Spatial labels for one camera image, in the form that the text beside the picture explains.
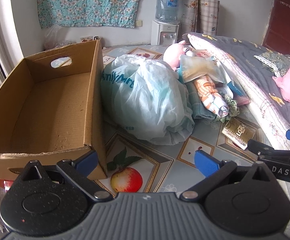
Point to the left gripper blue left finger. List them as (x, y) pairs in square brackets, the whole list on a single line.
[(79, 168)]

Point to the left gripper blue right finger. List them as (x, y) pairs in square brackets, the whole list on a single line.
[(211, 167)]

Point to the gold patterned packet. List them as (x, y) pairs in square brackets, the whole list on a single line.
[(238, 133)]

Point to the green checkered towel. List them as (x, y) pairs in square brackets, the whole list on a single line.
[(198, 109)]

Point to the green scrunchie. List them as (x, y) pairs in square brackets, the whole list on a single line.
[(233, 108)]

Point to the striped orange cloth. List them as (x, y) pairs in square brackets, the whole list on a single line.
[(210, 97)]

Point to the pink plush toy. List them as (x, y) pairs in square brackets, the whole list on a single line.
[(173, 53)]

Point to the white blue medicine box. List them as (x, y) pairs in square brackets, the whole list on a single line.
[(239, 95)]

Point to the beige wet wipes pack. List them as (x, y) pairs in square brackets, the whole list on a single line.
[(192, 68)]

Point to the grey quilt with ducks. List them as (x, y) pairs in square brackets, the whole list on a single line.
[(239, 58)]

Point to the fruit pattern table cover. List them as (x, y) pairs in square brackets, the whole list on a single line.
[(154, 150)]

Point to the brown cardboard box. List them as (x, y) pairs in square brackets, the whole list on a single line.
[(50, 109)]

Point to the dark floral lace pillow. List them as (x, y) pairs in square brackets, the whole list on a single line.
[(276, 63)]

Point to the white plastic shopping bag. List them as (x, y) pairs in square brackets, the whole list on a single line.
[(146, 99)]

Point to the white water dispenser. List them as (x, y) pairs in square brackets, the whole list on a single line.
[(164, 33)]

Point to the rolled floral mat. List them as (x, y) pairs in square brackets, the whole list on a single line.
[(189, 16)]

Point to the blue water bottle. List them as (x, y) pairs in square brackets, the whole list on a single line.
[(167, 11)]

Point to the teal floral wall cloth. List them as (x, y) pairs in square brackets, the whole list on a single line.
[(87, 13)]

